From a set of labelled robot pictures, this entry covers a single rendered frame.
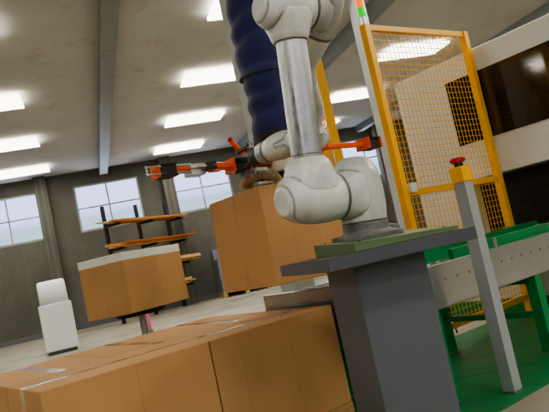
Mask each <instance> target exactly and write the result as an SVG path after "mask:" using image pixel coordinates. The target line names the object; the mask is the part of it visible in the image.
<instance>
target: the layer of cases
mask: <svg viewBox="0 0 549 412"><path fill-rule="evenodd" d="M350 401H351V396H350V389H349V386H348V382H347V378H346V371H345V367H344V364H343V359H342V356H341V349H340V345H339V342H338V337H337V331H336V327H335V323H334V319H333V313H332V308H331V305H323V306H315V307H300V308H292V309H283V310H275V311H259V312H251V313H243V314H234V315H226V316H210V317H206V318H203V319H200V320H195V321H191V322H188V323H185V324H182V325H177V326H173V327H170V328H167V329H161V330H159V331H155V332H152V333H149V334H143V335H141V336H137V337H134V338H129V339H125V340H123V341H119V342H116V343H111V344H107V345H104V346H101V347H95V348H92V349H89V350H86V351H83V352H77V353H74V354H71V355H67V356H64V357H59V358H56V359H53V360H48V361H44V362H41V363H38V364H35V365H30V366H26V367H23V368H20V369H14V370H12V371H8V372H5V373H2V374H0V412H328V411H330V410H333V409H335V408H337V407H338V406H341V405H344V404H345V403H348V402H350Z"/></svg>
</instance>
